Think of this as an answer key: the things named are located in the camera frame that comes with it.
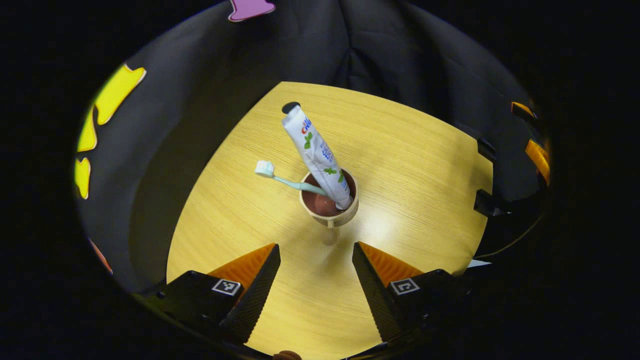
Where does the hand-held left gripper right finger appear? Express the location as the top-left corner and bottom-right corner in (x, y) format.
(351, 241), (471, 343)

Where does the black backdrop cloth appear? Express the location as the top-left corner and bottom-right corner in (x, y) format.
(75, 0), (551, 296)

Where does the white toothpaste tube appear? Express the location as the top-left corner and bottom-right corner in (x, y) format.
(281, 104), (353, 211)

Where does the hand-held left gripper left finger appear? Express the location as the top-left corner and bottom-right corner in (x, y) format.
(137, 243), (282, 346)

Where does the wooden desktop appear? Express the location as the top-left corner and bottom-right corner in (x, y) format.
(166, 81), (495, 360)

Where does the light blue toothbrush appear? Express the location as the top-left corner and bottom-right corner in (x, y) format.
(254, 160), (328, 197)

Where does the beige cup with handle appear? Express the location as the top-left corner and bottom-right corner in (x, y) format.
(299, 168), (360, 246)

